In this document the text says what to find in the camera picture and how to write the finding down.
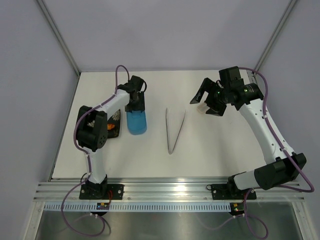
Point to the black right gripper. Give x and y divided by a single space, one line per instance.
210 87

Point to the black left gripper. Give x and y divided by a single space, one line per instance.
140 107

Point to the blue lunch box lid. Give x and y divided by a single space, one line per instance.
136 122

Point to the metal serving tongs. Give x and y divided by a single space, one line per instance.
174 123

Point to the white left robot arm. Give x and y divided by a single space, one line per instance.
91 134

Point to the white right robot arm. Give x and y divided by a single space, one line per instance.
282 163

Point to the beige translucent cutlery case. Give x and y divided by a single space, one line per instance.
202 108

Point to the dark floral square plate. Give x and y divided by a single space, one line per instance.
116 120

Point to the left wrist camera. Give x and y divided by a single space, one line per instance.
136 84

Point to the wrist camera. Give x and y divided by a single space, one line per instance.
136 84
230 78

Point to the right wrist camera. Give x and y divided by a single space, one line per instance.
230 78

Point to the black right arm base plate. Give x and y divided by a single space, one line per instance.
224 192

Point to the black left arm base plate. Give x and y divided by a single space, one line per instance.
101 192

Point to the right aluminium frame post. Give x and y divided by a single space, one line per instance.
276 33

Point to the aluminium frame post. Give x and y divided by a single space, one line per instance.
276 33
58 36

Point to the aluminium front rail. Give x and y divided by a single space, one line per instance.
162 189

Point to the white slotted cable duct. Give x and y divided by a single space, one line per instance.
161 207

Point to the left aluminium frame post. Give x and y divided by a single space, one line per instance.
58 36

